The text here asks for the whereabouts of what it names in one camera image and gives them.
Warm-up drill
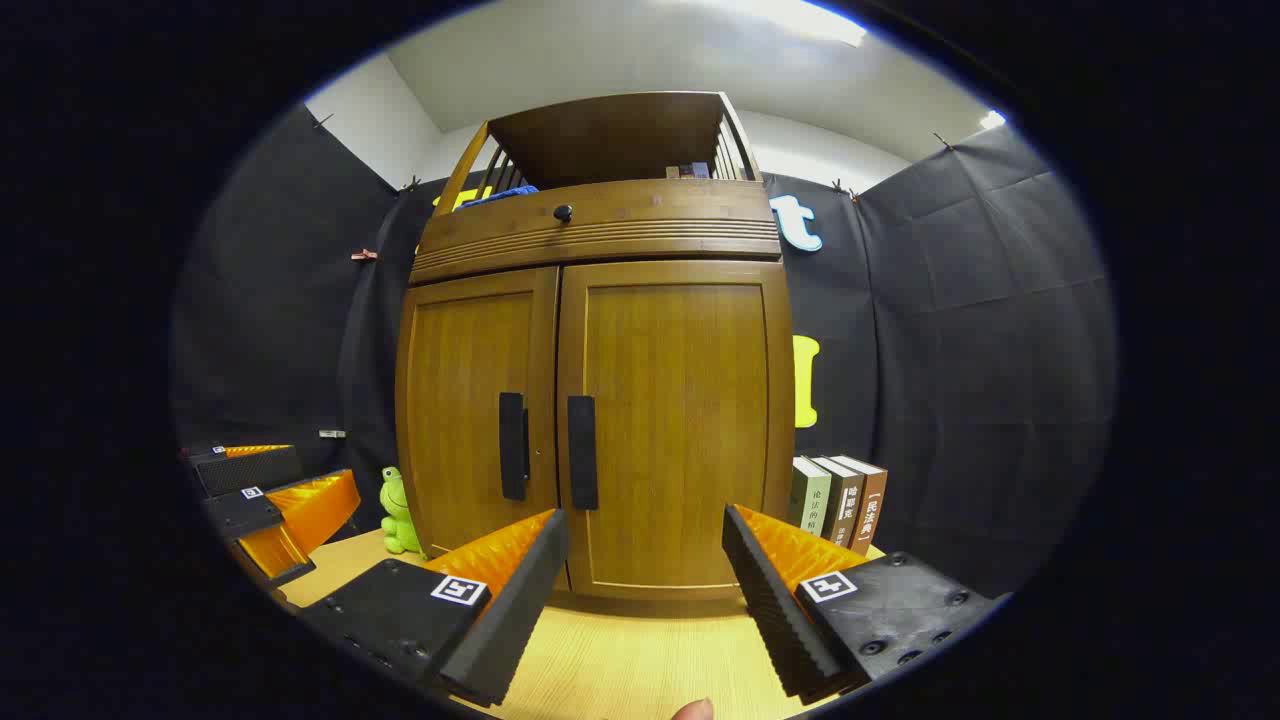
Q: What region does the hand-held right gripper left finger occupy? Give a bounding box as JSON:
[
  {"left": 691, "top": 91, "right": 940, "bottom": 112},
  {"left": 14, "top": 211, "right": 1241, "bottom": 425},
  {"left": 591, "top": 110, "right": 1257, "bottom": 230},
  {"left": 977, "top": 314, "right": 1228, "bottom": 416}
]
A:
[{"left": 298, "top": 508, "right": 571, "bottom": 709}]

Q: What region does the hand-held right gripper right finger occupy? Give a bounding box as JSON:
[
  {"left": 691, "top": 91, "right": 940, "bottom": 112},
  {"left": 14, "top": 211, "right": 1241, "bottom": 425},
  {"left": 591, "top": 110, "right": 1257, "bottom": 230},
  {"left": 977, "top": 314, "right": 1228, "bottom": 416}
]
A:
[{"left": 722, "top": 503, "right": 1004, "bottom": 706}]

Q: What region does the black door handle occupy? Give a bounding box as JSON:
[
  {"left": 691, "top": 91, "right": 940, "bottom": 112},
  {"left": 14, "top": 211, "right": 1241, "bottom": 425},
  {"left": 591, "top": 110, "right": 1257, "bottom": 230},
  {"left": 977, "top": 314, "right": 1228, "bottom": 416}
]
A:
[
  {"left": 498, "top": 392, "right": 531, "bottom": 503},
  {"left": 567, "top": 395, "right": 599, "bottom": 511}
]

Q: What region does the wooden shoe cabinet door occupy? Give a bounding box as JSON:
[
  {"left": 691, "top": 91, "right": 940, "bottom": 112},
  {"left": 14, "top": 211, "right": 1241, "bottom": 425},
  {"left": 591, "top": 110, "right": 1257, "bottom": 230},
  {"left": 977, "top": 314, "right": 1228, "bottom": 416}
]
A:
[
  {"left": 555, "top": 260, "right": 798, "bottom": 601},
  {"left": 395, "top": 265, "right": 561, "bottom": 561}
]

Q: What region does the wooden double-door shoe cabinet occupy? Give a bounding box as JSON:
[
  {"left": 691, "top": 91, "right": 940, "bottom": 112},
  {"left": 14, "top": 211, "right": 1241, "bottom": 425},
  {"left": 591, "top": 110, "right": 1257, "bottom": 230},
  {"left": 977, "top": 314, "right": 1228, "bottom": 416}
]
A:
[{"left": 393, "top": 90, "right": 798, "bottom": 603}]

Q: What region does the wooden cabinet drawer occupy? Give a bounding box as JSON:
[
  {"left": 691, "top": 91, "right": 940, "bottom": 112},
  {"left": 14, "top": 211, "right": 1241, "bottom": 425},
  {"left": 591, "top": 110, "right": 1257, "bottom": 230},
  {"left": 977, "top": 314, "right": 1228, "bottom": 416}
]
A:
[{"left": 410, "top": 178, "right": 783, "bottom": 286}]

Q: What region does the green frog toy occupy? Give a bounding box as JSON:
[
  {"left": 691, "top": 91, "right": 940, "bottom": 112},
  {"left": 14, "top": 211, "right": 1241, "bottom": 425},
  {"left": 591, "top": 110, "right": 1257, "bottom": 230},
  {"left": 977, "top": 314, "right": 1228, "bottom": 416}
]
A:
[{"left": 380, "top": 466, "right": 426, "bottom": 556}]

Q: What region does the grey-green book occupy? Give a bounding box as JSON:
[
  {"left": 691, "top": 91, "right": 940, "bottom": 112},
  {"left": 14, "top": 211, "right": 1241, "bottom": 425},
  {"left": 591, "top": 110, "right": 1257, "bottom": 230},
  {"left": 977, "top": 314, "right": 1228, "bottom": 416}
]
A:
[{"left": 788, "top": 456, "right": 833, "bottom": 536}]

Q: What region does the dark brown book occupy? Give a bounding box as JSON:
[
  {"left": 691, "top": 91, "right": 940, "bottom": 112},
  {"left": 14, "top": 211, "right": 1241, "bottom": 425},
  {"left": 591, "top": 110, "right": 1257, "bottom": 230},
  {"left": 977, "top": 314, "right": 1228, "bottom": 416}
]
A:
[{"left": 812, "top": 456, "right": 866, "bottom": 549}]

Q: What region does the reddish brown book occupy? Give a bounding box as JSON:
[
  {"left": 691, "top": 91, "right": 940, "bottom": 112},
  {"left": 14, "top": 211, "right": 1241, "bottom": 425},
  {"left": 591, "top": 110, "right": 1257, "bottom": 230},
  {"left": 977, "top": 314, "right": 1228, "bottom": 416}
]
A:
[{"left": 832, "top": 455, "right": 889, "bottom": 558}]

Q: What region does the black backdrop cloth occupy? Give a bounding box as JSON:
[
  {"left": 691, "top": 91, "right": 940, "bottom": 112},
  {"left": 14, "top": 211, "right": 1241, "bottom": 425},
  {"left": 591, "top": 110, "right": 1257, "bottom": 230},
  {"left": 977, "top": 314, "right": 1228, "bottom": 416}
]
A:
[{"left": 170, "top": 100, "right": 1119, "bottom": 601}]

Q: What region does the blue cloth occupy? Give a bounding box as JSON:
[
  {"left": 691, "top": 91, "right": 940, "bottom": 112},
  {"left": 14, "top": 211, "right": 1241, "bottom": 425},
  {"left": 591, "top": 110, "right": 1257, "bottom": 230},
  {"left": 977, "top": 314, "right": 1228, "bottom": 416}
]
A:
[{"left": 455, "top": 184, "right": 541, "bottom": 211}]

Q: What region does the large ceiling light panel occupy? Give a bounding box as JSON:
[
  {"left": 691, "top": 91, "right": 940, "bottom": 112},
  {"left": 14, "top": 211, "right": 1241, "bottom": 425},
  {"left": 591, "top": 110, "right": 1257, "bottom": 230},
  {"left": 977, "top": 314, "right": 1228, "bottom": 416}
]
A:
[{"left": 745, "top": 0, "right": 869, "bottom": 48}]

